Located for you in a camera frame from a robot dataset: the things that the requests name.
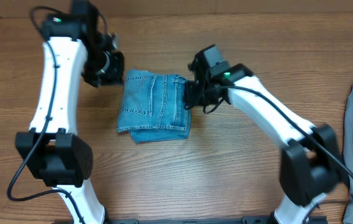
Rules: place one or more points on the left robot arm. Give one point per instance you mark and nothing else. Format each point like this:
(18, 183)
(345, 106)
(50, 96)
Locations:
(75, 51)

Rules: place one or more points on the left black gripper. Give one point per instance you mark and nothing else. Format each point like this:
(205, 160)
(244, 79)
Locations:
(115, 78)

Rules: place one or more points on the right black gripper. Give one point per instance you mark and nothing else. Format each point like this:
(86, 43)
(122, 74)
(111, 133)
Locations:
(191, 98)

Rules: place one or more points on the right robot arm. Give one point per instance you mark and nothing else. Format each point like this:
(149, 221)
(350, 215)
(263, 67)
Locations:
(311, 164)

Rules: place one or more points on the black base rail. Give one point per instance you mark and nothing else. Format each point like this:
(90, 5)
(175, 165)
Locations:
(195, 221)

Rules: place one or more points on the light blue denim jeans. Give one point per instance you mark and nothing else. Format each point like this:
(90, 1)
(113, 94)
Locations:
(152, 107)

